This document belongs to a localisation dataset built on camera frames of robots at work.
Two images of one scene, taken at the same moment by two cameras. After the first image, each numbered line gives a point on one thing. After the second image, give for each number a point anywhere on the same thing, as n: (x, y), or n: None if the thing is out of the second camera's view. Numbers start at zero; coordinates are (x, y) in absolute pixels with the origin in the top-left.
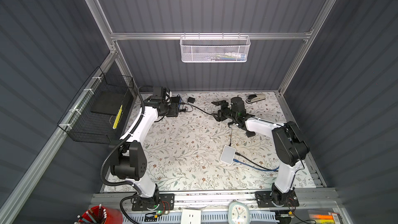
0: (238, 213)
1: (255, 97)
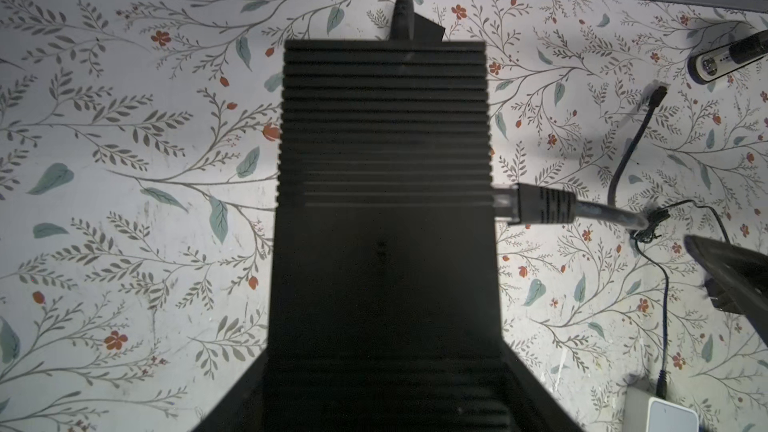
0: None
1: (721, 60)
